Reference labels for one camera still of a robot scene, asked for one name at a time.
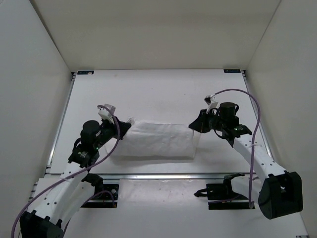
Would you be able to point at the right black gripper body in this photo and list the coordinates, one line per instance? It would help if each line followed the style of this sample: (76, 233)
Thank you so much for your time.
(218, 123)

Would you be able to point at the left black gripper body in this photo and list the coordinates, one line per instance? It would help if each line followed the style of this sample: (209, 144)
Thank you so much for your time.
(109, 130)

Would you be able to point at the white pleated skirt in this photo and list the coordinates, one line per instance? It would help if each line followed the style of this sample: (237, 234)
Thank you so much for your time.
(147, 139)

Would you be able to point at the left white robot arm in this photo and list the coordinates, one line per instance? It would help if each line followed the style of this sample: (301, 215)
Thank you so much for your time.
(76, 185)

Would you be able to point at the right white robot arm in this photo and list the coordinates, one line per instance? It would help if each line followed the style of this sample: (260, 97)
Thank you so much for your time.
(277, 192)

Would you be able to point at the right blue corner label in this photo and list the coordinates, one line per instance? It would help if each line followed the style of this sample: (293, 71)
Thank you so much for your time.
(232, 71)

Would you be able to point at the blue corner label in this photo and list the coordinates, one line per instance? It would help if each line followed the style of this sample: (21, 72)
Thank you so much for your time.
(232, 71)
(85, 72)

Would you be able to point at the left blue corner label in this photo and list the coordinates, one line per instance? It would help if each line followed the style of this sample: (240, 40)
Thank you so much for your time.
(85, 72)

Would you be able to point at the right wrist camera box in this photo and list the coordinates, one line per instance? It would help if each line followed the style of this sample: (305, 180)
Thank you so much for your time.
(211, 102)

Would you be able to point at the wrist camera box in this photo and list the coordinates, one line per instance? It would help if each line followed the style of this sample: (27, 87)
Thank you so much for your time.
(211, 102)
(106, 111)

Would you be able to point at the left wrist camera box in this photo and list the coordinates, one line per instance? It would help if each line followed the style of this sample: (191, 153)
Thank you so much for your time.
(106, 111)

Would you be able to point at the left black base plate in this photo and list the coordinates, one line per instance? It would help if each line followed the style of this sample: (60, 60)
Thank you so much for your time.
(106, 196)

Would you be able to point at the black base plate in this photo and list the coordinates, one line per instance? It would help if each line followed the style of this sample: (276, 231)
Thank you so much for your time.
(225, 196)
(106, 196)

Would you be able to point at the aluminium front rail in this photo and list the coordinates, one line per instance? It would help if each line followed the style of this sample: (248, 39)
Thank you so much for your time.
(162, 176)

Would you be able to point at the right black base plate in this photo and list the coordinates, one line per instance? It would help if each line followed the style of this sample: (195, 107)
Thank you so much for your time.
(225, 196)

